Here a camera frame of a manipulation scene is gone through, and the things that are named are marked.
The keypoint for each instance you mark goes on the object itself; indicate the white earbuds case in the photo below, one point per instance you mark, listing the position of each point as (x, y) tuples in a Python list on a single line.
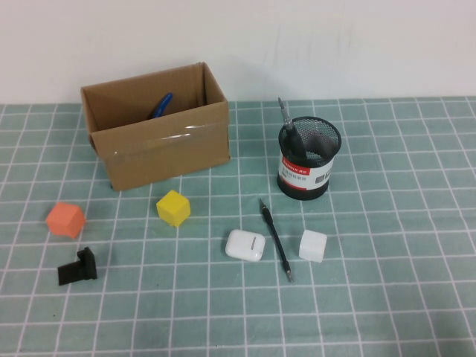
[(241, 245)]

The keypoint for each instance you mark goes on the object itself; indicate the brown cardboard box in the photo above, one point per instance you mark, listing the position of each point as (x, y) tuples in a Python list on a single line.
[(156, 156)]

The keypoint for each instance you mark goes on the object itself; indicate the white cube block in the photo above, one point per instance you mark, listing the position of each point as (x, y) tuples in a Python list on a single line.
[(312, 245)]

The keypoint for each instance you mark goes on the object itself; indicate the black mesh pen holder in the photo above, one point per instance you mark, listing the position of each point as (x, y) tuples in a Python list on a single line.
[(297, 178)]

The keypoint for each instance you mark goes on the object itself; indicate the yellow cube block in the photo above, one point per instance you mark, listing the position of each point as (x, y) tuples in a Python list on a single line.
[(173, 208)]

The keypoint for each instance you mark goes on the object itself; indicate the black plastic bracket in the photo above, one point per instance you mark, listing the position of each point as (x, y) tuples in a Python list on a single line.
[(74, 273)]

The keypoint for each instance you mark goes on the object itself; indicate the green checkered tablecloth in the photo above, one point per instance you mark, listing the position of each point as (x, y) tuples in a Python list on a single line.
[(372, 279)]

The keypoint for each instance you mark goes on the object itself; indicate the orange cube block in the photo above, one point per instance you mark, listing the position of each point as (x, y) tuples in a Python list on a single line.
[(63, 221)]

